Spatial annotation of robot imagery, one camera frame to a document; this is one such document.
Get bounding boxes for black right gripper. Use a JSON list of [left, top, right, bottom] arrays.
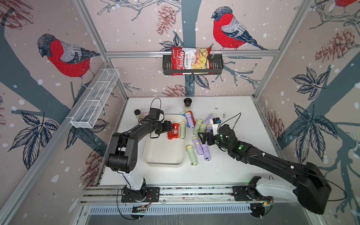
[[197, 129, 231, 154]]

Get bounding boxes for short red flashlight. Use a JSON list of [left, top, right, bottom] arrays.
[[172, 121, 180, 138]]

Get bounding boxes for long red flashlight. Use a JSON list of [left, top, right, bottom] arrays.
[[167, 130, 173, 140]]

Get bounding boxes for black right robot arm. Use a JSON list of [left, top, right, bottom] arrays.
[[198, 124, 332, 215]]

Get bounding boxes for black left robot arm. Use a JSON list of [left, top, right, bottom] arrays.
[[105, 108, 173, 203]]

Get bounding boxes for cream plastic storage tray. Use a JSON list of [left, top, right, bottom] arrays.
[[142, 113, 187, 167]]

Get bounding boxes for purple flashlight left front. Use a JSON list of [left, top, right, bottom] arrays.
[[192, 136, 203, 156]]

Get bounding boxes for purple flashlight middle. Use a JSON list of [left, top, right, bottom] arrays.
[[206, 124, 212, 132]]

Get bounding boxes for red flashlight back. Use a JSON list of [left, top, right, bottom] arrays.
[[189, 111, 196, 125]]

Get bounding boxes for purple flashlight back left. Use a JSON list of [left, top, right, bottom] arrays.
[[185, 112, 195, 128]]

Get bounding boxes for purple flashlight right front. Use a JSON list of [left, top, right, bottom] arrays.
[[200, 143, 211, 161]]

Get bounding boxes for green flashlight front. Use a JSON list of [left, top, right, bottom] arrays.
[[186, 145, 198, 166]]

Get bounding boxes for large spice jar black lid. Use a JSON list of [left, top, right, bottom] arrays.
[[183, 97, 192, 112]]

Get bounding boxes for small spice jar black lid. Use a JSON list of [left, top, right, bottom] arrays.
[[134, 109, 143, 122]]

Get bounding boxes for red cassava chips bag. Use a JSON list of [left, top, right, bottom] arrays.
[[171, 47, 212, 70]]

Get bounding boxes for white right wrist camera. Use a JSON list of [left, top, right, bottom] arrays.
[[211, 117, 221, 136]]

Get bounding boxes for pink handled metal tongs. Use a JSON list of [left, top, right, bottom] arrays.
[[142, 106, 171, 117]]

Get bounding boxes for black wall basket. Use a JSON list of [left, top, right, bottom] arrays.
[[163, 54, 224, 76]]

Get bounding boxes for white wire mesh shelf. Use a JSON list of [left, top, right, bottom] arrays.
[[71, 68, 120, 128]]

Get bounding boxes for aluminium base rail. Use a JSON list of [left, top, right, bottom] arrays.
[[80, 184, 275, 217]]

